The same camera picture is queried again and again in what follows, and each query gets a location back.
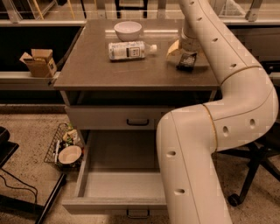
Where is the closed grey top drawer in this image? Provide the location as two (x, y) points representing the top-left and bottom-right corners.
(66, 106), (172, 130)

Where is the white bowl in basket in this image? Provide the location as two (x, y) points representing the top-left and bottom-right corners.
(59, 145), (82, 165)

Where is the open cardboard box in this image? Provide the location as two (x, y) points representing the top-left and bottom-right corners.
(19, 49), (57, 78)

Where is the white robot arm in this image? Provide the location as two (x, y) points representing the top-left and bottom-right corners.
(157, 0), (278, 224)

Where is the open grey middle drawer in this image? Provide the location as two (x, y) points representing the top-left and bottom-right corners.
(62, 130), (167, 218)

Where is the white ceramic bowl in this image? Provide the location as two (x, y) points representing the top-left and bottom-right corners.
(114, 21), (142, 41)

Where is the black cable on floor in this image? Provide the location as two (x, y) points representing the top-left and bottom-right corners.
(0, 167), (39, 205)

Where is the grey drawer cabinet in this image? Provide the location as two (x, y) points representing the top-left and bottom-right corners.
(54, 19), (218, 143)

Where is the black stand base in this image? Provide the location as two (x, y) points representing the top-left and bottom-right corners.
(0, 127), (67, 224)

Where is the black office chair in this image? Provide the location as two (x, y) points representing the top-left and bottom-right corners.
(220, 122), (280, 207)

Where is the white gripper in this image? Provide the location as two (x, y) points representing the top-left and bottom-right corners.
(166, 19), (200, 62)

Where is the wire basket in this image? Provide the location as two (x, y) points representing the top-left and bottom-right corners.
(44, 123), (83, 172)

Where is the white plastic bottle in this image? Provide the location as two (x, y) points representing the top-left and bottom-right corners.
(108, 41), (158, 61)

